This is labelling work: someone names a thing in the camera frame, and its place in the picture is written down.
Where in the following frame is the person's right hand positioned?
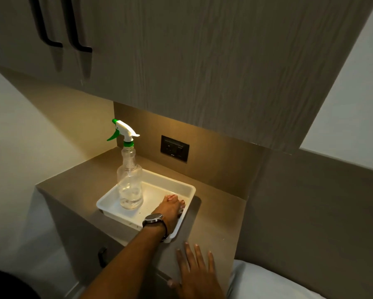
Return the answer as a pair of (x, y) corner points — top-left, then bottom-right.
(167, 242), (226, 299)

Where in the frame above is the person's left hand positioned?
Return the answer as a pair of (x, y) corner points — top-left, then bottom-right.
(151, 194), (186, 237)

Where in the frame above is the person's left forearm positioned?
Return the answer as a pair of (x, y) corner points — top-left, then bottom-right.
(79, 225), (166, 299)

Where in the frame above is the white plastic tray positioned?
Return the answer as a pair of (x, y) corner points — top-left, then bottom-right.
(96, 169), (196, 244)

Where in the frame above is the black wristwatch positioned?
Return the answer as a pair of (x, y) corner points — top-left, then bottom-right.
(142, 213), (169, 242)

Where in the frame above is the clear spray bottle green trigger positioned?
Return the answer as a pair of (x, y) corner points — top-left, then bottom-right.
(107, 118), (144, 210)

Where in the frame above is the white bed sheet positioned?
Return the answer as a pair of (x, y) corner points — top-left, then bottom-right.
(228, 259), (328, 299)

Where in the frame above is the brown bedside cabinet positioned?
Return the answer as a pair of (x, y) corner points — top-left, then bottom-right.
(35, 146), (248, 299)

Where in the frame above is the brown headboard panel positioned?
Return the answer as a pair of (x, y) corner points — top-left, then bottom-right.
(235, 148), (373, 299)

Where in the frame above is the wood grain overhead cabinet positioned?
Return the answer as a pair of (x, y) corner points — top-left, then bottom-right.
(0, 0), (373, 155)

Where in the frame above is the black wall outlet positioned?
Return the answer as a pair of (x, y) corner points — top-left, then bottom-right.
(160, 135), (190, 163)

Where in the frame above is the black drawer handle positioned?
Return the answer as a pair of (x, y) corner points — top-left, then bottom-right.
(98, 246), (109, 268)

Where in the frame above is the black cabinet handle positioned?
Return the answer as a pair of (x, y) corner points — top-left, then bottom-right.
(29, 0), (64, 49)
(61, 0), (93, 54)

